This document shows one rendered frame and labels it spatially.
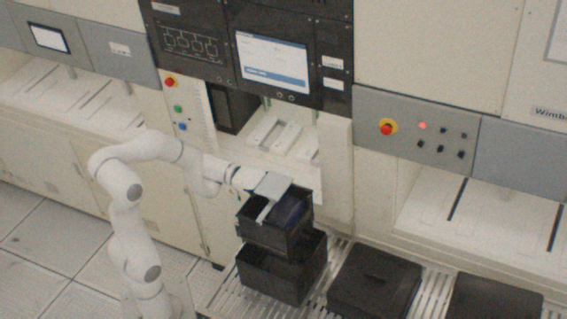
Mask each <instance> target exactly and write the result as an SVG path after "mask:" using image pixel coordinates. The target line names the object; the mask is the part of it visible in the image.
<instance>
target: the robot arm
mask: <svg viewBox="0 0 567 319"><path fill-rule="evenodd" d="M153 159H159V160H163V161H165V162H167V163H170V164H173V165H175V166H178V167H182V168H183V176H184V180H185V182H186V184H187V185H188V187H189V188H190V189H191V190H192V191H193V192H195V193H196V194H198V195H200V196H202V197H206V198H216V197H217V195H218V194H219V192H220V189H221V186H222V184H223V183H225V184H227V185H230V186H232V187H233V188H235V189H236V190H238V191H240V192H242V193H244V194H247V195H249V196H251V197H252V198H253V197H255V196H257V195H260V194H257V193H255V192H254V191H255V190H256V188H257V187H258V186H259V184H260V183H261V181H262V180H263V179H264V178H265V176H266V174H267V173H268V171H263V170H261V169H258V168H255V167H247V166H242V167H240V165H239V164H237V163H234V162H231V161H228V160H225V159H221V158H218V157H215V156H213V155H209V154H206V153H204V154H203V153H202V151H201V150H200V149H199V148H197V147H195V146H193V145H191V144H188V142H186V141H183V140H181V139H179V138H177V137H175V136H171V135H169V134H168V133H165V132H163V131H161V130H158V129H153V128H150V129H146V130H145V131H143V132H141V133H140V134H138V135H137V136H135V137H133V138H132V139H130V140H128V141H126V142H124V143H121V144H119V145H114V146H109V147H105V148H102V149H100V150H98V151H97V152H95V153H94V154H93V155H92V156H91V157H90V158H89V161H88V172H89V175H90V176H91V177H92V179H93V180H94V181H96V182H97V183H98V184H99V185H100V186H102V187H103V188H104V189H105V190H106V191H108V192H109V193H110V194H111V196H112V197H113V202H112V203H111V205H110V206H109V215H110V219H111V222H112V225H113V230H114V233H115V236H114V237H113V238H112V239H111V241H109V243H108V255H109V258H110V260H111V262H112V263H113V264H114V266H115V267H116V268H117V269H118V271H119V272H120V274H121V275H122V277H123V278H124V279H125V282H126V283H127V285H128V286H129V288H130V290H131V291H132V294H133V296H134V298H135V300H136V304H137V307H136V311H135V314H134V319H180V318H181V316H182V311H183V308H182V304H181V301H180V300H179V299H178V298H177V297H176V296H175V295H174V294H172V293H170V292H167V289H166V286H165V283H164V281H162V278H161V276H160V272H161V271H162V269H163V262H162V259H161V256H160V254H159V253H158V251H157V249H156V247H155V245H154V243H153V242H152V241H151V238H150V237H149V235H148V233H147V230H146V228H145V227H144V223H143V221H142V217H141V213H140V209H139V202H140V201H141V200H142V199H143V197H144V194H145V188H144V184H143V182H142V180H141V178H140V177H139V176H138V175H137V174H136V172H135V171H134V170H133V169H131V168H130V167H128V166H126V164H130V163H138V162H144V161H149V160H153ZM202 176H203V178H202Z"/></svg>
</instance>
